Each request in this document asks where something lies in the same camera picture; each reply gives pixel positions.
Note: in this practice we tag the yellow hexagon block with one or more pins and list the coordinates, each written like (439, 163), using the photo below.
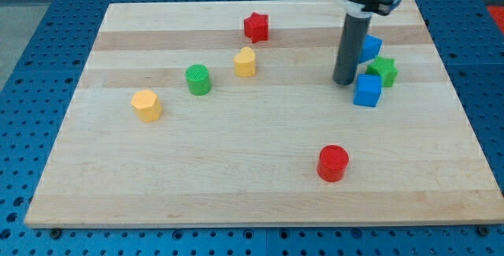
(146, 105)

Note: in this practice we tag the wooden board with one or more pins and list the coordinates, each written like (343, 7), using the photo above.
(246, 153)

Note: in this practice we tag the yellow heart block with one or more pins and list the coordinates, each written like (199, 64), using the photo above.
(245, 62)

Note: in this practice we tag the green cylinder block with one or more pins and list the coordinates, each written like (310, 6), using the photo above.
(198, 80)

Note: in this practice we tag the red star block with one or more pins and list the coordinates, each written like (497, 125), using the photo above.
(256, 27)

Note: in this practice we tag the red cylinder block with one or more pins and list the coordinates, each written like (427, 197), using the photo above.
(332, 163)

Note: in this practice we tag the blue cube block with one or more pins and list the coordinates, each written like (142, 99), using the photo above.
(367, 90)

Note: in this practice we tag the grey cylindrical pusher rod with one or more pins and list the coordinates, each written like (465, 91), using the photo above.
(350, 47)

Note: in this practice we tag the blue angled block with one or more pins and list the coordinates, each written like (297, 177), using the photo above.
(370, 49)

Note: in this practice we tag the green star block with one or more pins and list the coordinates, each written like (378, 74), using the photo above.
(385, 68)

